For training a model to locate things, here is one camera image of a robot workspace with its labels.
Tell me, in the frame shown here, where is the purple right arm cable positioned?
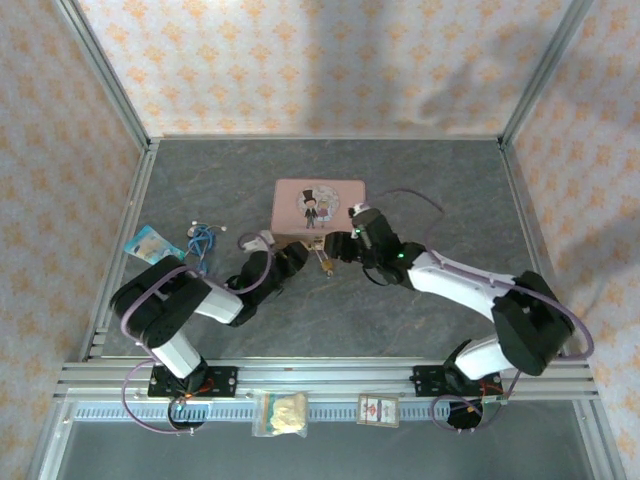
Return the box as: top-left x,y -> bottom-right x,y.
378,188 -> 596,434

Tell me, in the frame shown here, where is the small brass padlock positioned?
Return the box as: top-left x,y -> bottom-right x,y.
313,248 -> 337,281

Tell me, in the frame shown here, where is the pink tin box with couple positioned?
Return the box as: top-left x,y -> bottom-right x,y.
272,178 -> 368,252

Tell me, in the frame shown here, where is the small printed card box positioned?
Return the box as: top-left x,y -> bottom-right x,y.
356,393 -> 402,430

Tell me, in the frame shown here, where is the grey slotted cable duct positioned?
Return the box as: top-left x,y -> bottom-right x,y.
64,401 -> 587,422

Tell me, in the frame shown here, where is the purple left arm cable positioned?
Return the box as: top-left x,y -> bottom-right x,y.
121,231 -> 277,436

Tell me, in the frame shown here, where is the blue stethoscope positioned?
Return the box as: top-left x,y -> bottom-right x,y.
182,219 -> 229,277

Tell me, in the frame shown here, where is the aluminium table edge rail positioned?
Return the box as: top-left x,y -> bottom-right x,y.
148,132 -> 504,143
79,142 -> 162,362
498,141 -> 572,362

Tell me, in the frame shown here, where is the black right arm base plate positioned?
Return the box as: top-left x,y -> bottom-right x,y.
412,364 -> 502,399

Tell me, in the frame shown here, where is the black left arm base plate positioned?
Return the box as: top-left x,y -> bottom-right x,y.
148,365 -> 239,399

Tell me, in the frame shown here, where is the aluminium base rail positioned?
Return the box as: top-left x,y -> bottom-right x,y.
55,357 -> 600,400

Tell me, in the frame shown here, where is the blue snack packet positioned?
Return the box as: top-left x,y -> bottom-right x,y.
123,224 -> 184,265

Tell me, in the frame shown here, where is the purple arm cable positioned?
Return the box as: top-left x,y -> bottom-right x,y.
378,188 -> 596,434
121,231 -> 277,436

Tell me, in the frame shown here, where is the aluminium frame post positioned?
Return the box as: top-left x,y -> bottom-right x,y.
499,0 -> 597,146
53,0 -> 152,147

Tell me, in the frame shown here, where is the clear bag with cream contents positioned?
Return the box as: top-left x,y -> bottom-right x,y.
251,390 -> 310,440

